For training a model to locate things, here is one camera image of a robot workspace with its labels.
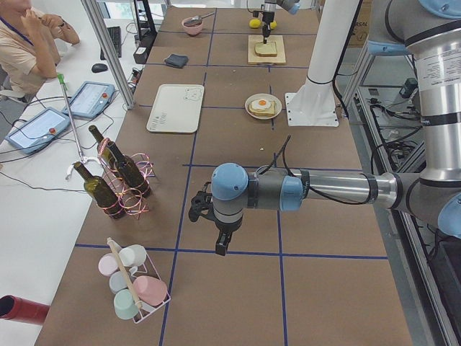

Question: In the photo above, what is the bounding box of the white bear tray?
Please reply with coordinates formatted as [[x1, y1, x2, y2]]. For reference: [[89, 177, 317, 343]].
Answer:
[[146, 84, 205, 133]]

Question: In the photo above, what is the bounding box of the metal rod green tip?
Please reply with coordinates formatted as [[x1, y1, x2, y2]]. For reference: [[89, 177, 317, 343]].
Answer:
[[57, 73, 88, 164]]

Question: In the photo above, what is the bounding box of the green wine bottle back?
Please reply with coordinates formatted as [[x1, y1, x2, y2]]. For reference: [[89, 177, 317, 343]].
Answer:
[[89, 125, 115, 169]]

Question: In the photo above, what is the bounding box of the teach pendant far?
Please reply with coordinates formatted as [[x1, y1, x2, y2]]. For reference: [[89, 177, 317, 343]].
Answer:
[[68, 81, 115, 120]]

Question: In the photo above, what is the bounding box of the teach pendant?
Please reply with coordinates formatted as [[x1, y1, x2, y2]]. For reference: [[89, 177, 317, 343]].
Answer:
[[68, 81, 115, 120], [5, 107, 71, 154]]

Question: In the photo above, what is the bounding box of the seated person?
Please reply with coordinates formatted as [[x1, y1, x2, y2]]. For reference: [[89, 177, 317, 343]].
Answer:
[[1, 1, 80, 95]]

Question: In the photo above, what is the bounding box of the white cup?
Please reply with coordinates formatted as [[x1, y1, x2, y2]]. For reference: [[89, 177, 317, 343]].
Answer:
[[118, 244, 147, 267]]

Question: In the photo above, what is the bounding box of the grey-blue cup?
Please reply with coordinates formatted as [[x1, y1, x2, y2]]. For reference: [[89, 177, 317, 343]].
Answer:
[[109, 271, 127, 295]]

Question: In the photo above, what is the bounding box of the wooden cutting board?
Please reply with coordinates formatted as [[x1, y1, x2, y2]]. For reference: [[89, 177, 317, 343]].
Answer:
[[248, 35, 286, 65]]

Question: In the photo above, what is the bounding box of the red cylinder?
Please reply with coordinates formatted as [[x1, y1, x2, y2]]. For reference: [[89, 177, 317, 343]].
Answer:
[[1, 295, 50, 325]]

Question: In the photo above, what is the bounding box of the teach pendant near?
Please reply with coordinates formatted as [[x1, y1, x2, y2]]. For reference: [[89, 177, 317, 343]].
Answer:
[[5, 107, 71, 154]]

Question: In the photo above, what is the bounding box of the copper wire bottle rack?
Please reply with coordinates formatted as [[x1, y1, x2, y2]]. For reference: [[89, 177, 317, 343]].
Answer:
[[97, 137, 155, 218]]

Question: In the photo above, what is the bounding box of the grey folded cloth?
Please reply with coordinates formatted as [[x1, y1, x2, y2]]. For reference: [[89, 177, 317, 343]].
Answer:
[[164, 53, 189, 68]]

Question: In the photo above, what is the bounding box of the yellow toy lemon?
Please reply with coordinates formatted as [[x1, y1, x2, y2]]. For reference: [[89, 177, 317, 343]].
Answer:
[[249, 19, 261, 29]]

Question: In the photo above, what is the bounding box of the black box device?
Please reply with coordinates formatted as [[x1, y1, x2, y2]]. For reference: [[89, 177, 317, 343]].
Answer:
[[133, 35, 153, 65]]

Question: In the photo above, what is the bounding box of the white wire cup rack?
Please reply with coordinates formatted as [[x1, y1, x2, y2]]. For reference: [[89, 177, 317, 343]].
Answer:
[[107, 236, 171, 323]]

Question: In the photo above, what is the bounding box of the black computer mouse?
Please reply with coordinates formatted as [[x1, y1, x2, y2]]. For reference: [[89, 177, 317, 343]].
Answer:
[[91, 63, 108, 74]]

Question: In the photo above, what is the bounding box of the white round plate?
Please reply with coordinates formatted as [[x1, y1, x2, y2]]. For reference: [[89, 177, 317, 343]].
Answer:
[[245, 94, 282, 120]]

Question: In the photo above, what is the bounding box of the metal scoop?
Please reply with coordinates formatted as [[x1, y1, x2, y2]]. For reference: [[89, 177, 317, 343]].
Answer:
[[184, 12, 215, 27]]

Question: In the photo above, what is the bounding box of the wooden rack handle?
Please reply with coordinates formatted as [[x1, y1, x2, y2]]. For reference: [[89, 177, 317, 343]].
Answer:
[[107, 237, 142, 309]]

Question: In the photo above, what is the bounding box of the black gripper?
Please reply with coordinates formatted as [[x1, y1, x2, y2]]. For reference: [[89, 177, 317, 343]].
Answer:
[[188, 182, 231, 256], [251, 10, 275, 44]]

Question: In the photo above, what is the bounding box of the mint green cup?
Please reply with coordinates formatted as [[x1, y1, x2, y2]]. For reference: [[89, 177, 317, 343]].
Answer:
[[113, 288, 139, 320]]

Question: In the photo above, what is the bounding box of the green wine bottle middle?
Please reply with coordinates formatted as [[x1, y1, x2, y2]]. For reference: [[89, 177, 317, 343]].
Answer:
[[107, 141, 151, 197]]

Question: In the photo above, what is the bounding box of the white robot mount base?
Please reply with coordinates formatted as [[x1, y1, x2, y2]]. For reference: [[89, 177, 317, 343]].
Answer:
[[285, 0, 362, 127]]

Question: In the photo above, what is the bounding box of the bread slice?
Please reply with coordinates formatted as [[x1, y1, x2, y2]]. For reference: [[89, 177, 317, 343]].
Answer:
[[254, 41, 277, 57], [249, 99, 275, 117]]

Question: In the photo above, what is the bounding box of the green wine bottle front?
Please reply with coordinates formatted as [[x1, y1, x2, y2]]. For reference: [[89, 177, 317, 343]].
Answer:
[[73, 161, 125, 219]]

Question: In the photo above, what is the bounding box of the black keyboard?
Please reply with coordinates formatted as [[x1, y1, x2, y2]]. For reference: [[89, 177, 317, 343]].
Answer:
[[107, 26, 122, 58]]

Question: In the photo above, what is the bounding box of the light pink cup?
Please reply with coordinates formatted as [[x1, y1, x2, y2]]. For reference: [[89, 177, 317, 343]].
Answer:
[[98, 253, 119, 277]]

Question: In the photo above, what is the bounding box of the green wine bottle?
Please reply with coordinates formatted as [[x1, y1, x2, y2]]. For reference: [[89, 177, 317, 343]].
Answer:
[[89, 125, 115, 169], [107, 141, 151, 197], [73, 161, 125, 219]]

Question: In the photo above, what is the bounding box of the fried egg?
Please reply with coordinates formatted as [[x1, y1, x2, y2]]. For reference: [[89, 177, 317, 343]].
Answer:
[[249, 98, 272, 112]]

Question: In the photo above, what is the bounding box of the aluminium frame post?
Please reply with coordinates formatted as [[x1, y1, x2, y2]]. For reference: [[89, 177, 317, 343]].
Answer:
[[81, 0, 135, 110]]

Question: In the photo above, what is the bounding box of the pink bowl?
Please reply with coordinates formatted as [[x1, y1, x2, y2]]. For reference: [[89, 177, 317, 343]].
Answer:
[[182, 18, 203, 36]]

